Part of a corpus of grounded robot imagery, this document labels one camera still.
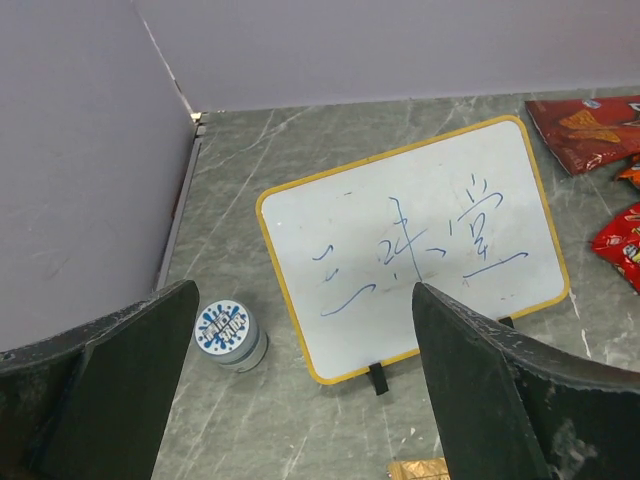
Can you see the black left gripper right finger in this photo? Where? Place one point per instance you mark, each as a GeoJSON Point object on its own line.
{"type": "Point", "coordinates": [510, 407]}

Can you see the red cookie snack packet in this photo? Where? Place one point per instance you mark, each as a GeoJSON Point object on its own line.
{"type": "Point", "coordinates": [618, 244]}

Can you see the red Doritos chip bag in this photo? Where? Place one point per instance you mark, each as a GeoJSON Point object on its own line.
{"type": "Point", "coordinates": [586, 134]}

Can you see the yellow framed whiteboard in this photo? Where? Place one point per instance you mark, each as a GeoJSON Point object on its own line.
{"type": "Point", "coordinates": [465, 212]}

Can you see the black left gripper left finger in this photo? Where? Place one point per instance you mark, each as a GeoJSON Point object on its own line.
{"type": "Point", "coordinates": [93, 402]}

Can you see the orange snack packet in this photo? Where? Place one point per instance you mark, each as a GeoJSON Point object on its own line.
{"type": "Point", "coordinates": [630, 172]}

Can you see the large gold brown snack bag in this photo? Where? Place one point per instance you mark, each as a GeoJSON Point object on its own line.
{"type": "Point", "coordinates": [429, 469]}

